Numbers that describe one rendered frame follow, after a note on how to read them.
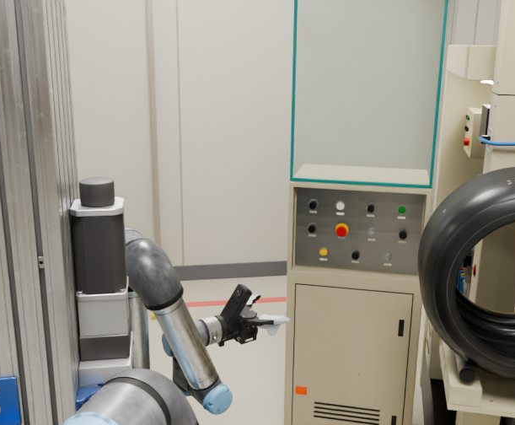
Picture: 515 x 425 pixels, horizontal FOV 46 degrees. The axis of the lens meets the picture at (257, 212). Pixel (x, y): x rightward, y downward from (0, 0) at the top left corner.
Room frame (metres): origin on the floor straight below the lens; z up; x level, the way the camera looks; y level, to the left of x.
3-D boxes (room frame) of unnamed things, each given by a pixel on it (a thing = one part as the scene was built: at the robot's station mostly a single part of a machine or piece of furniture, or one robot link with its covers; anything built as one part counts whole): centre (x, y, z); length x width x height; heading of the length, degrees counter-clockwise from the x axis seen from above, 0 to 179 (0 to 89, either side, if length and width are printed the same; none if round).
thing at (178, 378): (1.46, 0.18, 0.94); 0.11 x 0.08 x 0.11; 35
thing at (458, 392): (1.71, -0.64, 0.84); 0.36 x 0.09 x 0.06; 168
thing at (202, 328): (1.47, 0.19, 1.04); 0.11 x 0.08 x 0.09; 125
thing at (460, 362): (1.71, -0.63, 0.90); 0.35 x 0.05 x 0.05; 168
